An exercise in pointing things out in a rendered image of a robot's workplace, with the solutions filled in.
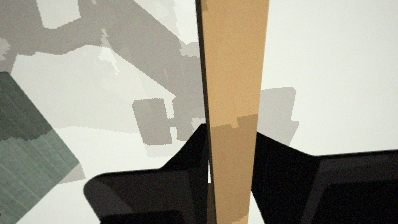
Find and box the long tan wooden rail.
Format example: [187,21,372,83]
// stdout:
[195,0,269,224]

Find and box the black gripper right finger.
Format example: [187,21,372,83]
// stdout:
[251,132,398,224]

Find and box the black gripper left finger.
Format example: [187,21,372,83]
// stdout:
[83,123,209,224]

